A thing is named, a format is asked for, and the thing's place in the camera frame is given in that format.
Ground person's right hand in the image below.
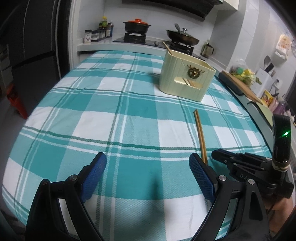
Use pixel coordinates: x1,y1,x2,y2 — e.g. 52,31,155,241
263,197,294,234

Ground pink purple cups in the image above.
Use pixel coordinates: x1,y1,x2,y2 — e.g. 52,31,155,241
269,97,287,115

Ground wooden cutting board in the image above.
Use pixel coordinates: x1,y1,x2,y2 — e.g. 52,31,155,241
222,70,264,105

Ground white knife utensil block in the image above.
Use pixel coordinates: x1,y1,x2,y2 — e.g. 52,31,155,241
250,56,274,97

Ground wooden chopstick beside spoons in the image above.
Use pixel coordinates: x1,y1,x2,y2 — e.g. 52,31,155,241
193,110,206,163

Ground plastic bag with sponges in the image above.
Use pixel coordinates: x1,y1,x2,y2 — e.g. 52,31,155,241
230,59,256,87

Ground teal white plaid tablecloth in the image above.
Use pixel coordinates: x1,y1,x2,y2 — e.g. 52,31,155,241
2,51,271,240

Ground hanging paper bag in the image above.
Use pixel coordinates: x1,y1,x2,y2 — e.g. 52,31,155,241
275,34,292,61

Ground cream utensil holder box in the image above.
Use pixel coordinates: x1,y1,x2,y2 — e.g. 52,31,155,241
159,50,216,102

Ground dark glass kettle jug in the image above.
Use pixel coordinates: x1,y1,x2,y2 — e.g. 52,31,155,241
200,42,214,58

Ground black wok glass lid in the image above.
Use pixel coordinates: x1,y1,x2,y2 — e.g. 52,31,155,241
166,23,200,46

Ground chopstick in holder right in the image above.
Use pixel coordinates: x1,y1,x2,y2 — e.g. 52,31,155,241
163,41,173,56

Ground black range hood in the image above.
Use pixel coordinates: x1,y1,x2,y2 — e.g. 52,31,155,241
121,0,224,22

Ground black refrigerator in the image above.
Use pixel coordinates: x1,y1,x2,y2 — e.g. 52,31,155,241
0,0,70,93

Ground spice jar rack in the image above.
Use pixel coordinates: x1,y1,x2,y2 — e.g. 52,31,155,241
83,28,106,44

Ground black gas stove top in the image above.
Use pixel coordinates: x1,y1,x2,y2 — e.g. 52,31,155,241
113,33,204,60

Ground black pot orange lid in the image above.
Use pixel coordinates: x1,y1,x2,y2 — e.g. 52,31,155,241
123,19,151,35

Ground sauce bottles group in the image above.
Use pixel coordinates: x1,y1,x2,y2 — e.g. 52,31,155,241
98,16,114,39

